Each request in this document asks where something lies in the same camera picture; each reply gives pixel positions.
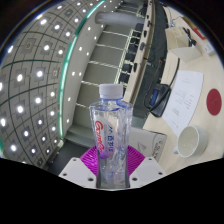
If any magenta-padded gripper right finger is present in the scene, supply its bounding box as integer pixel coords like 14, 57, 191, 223
124, 144, 167, 190

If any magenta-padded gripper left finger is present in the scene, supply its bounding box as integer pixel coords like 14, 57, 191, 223
58, 144, 99, 190

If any clear plastic water bottle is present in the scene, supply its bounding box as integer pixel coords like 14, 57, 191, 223
88, 82, 134, 189

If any white ceramic mug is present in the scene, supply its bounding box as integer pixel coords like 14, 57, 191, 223
172, 124, 210, 159

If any white printed paper sheet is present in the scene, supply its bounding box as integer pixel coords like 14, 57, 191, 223
161, 68, 205, 138

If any group of ceiling lights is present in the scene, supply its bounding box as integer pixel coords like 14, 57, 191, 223
0, 0, 116, 161

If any flat round red coaster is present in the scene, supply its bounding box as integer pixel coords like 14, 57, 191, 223
205, 87, 223, 117

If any row of black office chairs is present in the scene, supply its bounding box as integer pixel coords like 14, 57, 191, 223
116, 5, 152, 98

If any cream desk organizer box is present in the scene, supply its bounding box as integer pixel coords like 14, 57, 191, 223
164, 24, 201, 63

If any black marker pen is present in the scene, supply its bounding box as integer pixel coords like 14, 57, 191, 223
182, 26, 198, 48

